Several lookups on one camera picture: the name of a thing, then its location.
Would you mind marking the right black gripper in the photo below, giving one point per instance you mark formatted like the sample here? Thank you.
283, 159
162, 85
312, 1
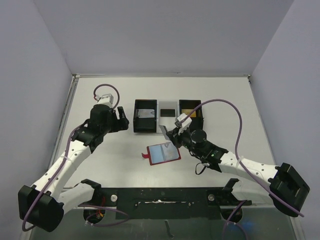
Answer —
175, 138

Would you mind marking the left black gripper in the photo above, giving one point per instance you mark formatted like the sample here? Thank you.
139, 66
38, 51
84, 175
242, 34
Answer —
121, 124

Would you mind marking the silver VIP card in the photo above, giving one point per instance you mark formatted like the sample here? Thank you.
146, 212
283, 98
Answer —
164, 131

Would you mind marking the red leather card holder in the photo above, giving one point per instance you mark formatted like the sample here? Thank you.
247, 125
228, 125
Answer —
155, 155

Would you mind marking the silver magnetic stripe card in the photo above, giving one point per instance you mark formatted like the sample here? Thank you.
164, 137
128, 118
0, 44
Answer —
145, 113

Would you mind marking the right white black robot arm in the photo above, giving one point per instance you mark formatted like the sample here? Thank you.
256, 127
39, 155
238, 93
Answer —
284, 185

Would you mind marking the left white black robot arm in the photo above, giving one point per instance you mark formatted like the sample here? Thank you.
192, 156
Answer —
45, 203

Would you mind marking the black card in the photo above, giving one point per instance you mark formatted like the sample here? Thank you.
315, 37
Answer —
167, 112

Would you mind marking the gold VIP card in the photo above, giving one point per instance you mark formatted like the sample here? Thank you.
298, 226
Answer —
188, 111

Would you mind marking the left black bin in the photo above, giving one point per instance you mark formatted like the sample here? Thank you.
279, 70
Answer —
145, 125

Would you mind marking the black bin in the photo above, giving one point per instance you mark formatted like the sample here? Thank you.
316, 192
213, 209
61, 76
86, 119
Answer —
145, 125
198, 121

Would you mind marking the white middle bin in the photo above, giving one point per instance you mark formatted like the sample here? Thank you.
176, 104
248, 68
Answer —
169, 122

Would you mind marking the right black bin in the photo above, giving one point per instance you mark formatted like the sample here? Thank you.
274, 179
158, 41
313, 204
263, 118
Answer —
198, 121

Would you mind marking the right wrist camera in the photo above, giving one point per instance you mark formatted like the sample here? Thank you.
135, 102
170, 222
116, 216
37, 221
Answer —
183, 122

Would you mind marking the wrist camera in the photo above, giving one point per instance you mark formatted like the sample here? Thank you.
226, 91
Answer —
183, 122
106, 99

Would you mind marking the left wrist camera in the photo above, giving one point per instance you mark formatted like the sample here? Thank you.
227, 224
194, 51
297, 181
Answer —
106, 99

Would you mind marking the aluminium left rail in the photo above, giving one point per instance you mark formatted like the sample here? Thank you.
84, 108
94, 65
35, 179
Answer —
63, 122

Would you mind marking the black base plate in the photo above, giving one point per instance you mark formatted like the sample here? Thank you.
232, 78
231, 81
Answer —
177, 203

